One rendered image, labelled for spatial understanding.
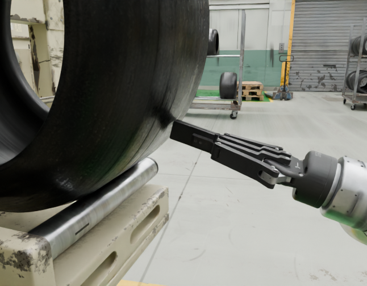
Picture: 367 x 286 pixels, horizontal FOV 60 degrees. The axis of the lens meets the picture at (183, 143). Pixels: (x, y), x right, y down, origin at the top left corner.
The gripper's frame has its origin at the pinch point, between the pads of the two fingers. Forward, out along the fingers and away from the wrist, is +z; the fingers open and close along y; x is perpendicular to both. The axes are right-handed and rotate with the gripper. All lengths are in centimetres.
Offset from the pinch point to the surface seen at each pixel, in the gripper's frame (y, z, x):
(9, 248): 26.0, 7.9, 8.0
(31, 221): 1.5, 26.9, 27.8
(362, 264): -132, -83, 81
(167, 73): 10.7, 2.5, -9.5
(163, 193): -8.0, 4.7, 16.0
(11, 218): 2.0, 31.6, 29.1
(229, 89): -533, 84, 66
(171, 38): 10.7, 2.9, -13.4
